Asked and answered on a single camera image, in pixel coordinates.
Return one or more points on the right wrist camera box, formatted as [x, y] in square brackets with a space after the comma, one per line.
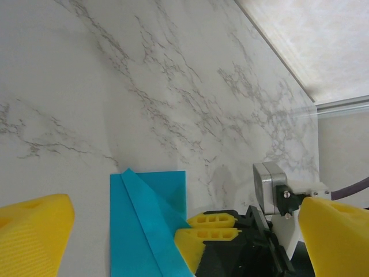
[271, 187]

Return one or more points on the aluminium corner post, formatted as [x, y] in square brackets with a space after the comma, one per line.
[346, 106]

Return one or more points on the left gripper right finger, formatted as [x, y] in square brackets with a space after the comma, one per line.
[337, 231]

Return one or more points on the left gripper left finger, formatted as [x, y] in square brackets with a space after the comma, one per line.
[31, 236]

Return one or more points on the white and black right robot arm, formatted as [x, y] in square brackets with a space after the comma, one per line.
[285, 236]

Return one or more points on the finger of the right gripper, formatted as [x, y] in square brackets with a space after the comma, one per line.
[196, 220]
[190, 239]

